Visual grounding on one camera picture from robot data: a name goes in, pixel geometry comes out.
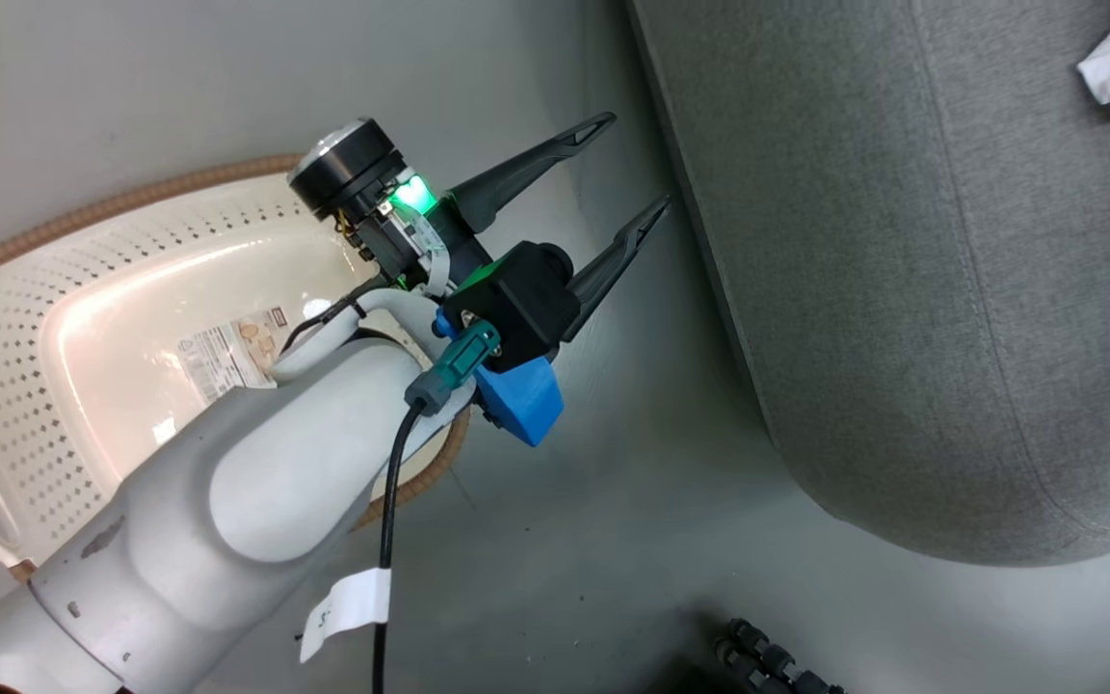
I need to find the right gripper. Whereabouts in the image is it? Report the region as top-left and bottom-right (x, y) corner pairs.
(338, 113), (672, 344)

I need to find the printed basket label sticker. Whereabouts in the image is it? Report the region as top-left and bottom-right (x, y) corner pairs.
(176, 307), (288, 404)

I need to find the white perforated laundry basket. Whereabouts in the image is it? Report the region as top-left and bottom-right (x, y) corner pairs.
(0, 154), (471, 579)

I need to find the grey fabric sofa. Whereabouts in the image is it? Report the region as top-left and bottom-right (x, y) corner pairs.
(627, 0), (1110, 567)

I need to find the teal cable connector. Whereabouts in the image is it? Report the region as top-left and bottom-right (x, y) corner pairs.
(406, 321), (503, 417)

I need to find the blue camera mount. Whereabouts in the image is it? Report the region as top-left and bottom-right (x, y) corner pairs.
(435, 308), (566, 447)

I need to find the white sleeved arm cable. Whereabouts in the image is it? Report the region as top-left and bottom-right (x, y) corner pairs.
(271, 289), (440, 382)

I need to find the thick black camera cable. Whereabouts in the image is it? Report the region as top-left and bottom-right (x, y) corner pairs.
(372, 400), (426, 694)

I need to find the white paper cable tag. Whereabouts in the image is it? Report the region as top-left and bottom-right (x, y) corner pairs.
(300, 569), (392, 664)

